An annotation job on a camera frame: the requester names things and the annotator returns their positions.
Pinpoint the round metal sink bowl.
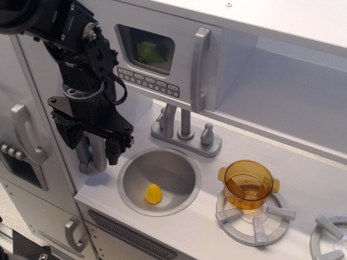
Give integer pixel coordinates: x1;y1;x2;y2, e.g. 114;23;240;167
117;147;201;217

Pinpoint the grey upper fridge handle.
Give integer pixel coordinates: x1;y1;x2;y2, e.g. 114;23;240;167
11;103;47;165

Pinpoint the grey toy microwave door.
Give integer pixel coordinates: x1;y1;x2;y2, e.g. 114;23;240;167
112;8;223;113

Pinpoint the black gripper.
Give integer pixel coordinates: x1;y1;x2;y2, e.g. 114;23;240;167
48;92;133;165

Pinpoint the grey stove burner grate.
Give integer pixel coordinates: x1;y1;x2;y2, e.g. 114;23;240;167
215;193;296;247

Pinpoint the grey lower fridge handle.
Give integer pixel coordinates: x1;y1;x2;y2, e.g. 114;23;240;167
65;217;88;253

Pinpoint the grey toy wall phone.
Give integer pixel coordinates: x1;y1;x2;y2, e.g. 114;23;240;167
75;132;107;176

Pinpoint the yellow toy corn piece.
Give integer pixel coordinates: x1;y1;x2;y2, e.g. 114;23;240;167
145;184;163;205

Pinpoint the amber transparent toy pot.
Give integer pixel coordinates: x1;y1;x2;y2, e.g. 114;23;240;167
218;160;280;210

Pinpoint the grey toy faucet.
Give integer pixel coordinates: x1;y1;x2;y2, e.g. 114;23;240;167
151;104;222;158

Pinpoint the grey oven vent panel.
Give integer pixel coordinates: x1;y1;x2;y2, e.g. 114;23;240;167
88;210;178;259

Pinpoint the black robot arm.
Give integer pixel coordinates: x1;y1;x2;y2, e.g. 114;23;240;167
1;1;133;165

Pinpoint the grey fridge handle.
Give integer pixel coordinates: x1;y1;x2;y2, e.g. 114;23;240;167
11;103;47;165
65;217;88;253

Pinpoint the green toy pear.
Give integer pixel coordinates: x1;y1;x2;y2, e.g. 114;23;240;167
137;41;164;63

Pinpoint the grey ice dispenser panel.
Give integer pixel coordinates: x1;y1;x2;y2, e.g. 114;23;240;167
1;141;48;191

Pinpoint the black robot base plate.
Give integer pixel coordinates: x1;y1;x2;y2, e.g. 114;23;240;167
1;218;57;259

